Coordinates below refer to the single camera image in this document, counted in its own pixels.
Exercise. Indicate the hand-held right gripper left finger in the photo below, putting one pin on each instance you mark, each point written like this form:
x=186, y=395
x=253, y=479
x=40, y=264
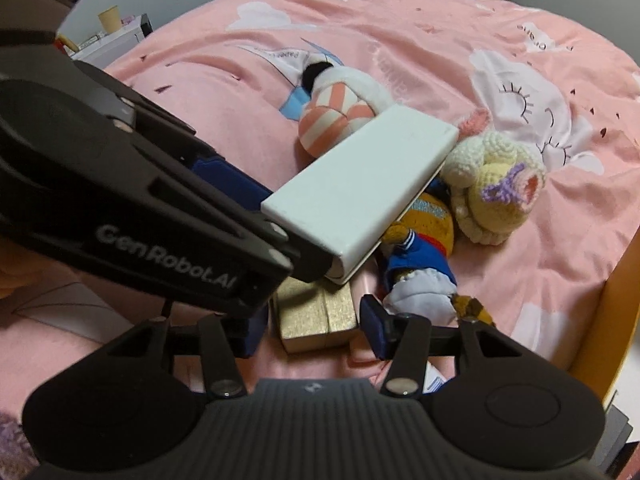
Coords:
x=250, y=332

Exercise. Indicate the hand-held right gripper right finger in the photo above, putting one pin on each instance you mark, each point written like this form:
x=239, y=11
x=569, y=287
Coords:
x=372, y=325

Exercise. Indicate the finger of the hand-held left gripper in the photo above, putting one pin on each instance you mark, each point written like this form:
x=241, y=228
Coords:
x=312, y=266
x=230, y=180

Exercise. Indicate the small gold box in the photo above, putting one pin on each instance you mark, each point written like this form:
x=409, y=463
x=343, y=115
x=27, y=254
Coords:
x=310, y=315

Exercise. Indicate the white tube blue label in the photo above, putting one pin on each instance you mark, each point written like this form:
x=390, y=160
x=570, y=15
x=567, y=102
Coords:
x=432, y=377

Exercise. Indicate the long white box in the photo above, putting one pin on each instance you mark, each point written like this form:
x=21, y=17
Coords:
x=360, y=180

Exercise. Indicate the duck plush toy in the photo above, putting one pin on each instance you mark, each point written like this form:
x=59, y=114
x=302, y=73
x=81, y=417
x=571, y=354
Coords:
x=425, y=225

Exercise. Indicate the cream crochet doll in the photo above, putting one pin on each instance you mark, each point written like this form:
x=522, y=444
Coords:
x=495, y=190

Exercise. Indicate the orange cardboard box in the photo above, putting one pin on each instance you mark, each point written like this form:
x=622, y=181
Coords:
x=615, y=320

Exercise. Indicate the pink striped plush toy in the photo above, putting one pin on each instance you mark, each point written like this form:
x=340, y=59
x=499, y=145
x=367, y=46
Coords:
x=330, y=120

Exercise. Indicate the white nightstand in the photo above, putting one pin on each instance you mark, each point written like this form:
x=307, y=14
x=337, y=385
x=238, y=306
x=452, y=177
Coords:
x=115, y=42

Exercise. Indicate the paper cup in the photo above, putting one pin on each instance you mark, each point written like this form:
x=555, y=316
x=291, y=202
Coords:
x=110, y=19

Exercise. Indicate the pink printed blanket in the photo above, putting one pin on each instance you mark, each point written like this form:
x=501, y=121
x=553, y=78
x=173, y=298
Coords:
x=425, y=50

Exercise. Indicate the purple fuzzy cloth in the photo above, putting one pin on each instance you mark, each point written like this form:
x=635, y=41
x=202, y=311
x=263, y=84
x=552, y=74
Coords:
x=15, y=440

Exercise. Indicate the black flat box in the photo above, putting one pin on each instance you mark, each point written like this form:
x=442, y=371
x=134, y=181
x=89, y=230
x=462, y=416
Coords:
x=612, y=435

